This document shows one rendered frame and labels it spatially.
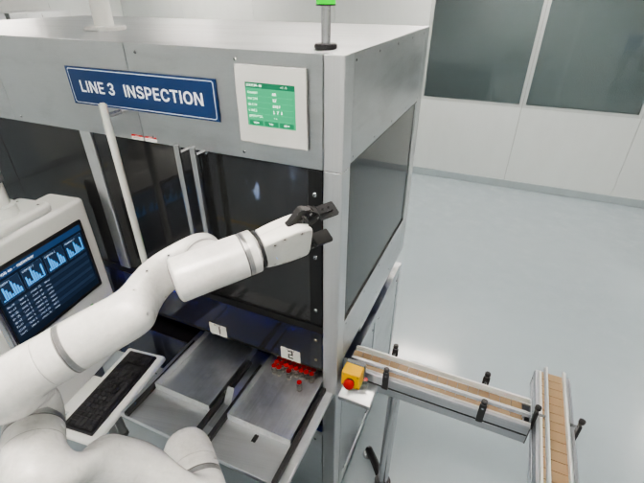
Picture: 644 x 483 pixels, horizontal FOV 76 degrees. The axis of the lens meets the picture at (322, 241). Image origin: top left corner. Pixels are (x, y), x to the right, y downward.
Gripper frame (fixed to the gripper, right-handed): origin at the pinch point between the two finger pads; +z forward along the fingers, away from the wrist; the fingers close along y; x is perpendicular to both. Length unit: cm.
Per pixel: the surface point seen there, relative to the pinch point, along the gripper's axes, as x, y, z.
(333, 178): 23.5, -18.2, 17.0
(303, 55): 43.1, 7.5, 15.4
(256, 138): 44.0, -16.1, 2.6
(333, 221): 17.6, -30.4, 15.5
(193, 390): 12, -105, -41
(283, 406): -11, -98, -12
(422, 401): -34, -94, 36
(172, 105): 69, -19, -14
